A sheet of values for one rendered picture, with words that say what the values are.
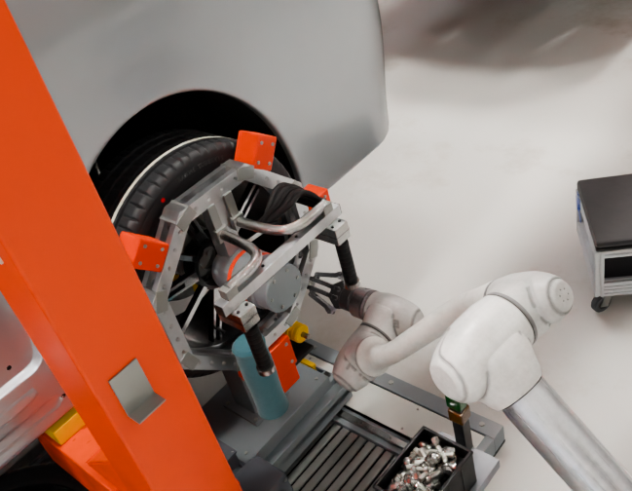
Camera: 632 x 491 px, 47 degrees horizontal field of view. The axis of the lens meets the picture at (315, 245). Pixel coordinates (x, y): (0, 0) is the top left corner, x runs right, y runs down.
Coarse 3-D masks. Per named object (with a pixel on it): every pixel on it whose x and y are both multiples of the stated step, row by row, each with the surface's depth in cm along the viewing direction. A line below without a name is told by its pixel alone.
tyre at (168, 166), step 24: (144, 144) 191; (168, 144) 187; (192, 144) 185; (216, 144) 186; (120, 168) 184; (144, 168) 180; (168, 168) 177; (192, 168) 181; (216, 168) 187; (120, 192) 179; (144, 192) 175; (168, 192) 177; (120, 216) 176; (144, 216) 174
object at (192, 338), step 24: (240, 192) 216; (264, 192) 205; (192, 240) 196; (264, 240) 220; (192, 264) 194; (216, 288) 201; (192, 312) 196; (264, 312) 215; (192, 336) 207; (216, 336) 207
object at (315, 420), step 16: (320, 368) 254; (336, 384) 249; (320, 400) 245; (336, 400) 244; (304, 416) 241; (320, 416) 239; (288, 432) 237; (304, 432) 235; (288, 448) 230; (304, 448) 237; (272, 464) 226; (288, 464) 233
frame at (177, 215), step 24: (240, 168) 181; (192, 192) 177; (216, 192) 178; (168, 216) 173; (192, 216) 173; (288, 216) 206; (168, 240) 171; (168, 264) 172; (312, 264) 212; (144, 288) 174; (168, 288) 174; (168, 312) 176; (288, 312) 211; (168, 336) 178; (264, 336) 205; (192, 360) 186; (216, 360) 193
